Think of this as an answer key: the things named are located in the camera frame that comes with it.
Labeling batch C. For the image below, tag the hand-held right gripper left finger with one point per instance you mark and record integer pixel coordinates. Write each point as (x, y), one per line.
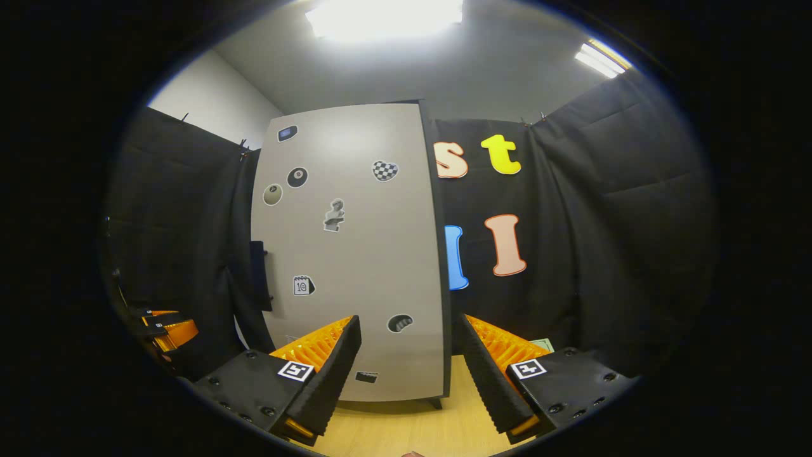
(330, 381)

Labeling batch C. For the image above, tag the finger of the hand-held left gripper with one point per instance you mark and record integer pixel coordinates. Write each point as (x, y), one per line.
(162, 315)
(177, 335)

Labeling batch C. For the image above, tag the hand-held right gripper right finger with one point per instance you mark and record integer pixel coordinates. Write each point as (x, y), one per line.
(485, 381)

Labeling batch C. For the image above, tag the grey cabinet door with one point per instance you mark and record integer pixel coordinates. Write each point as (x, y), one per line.
(368, 266)

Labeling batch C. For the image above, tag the black backdrop cloth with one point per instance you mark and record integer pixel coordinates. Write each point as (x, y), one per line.
(634, 254)

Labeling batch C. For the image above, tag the narrow ceiling light panel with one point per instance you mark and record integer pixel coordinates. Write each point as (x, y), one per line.
(601, 58)

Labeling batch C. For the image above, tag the large ceiling light panel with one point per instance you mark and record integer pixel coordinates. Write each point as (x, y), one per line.
(384, 18)

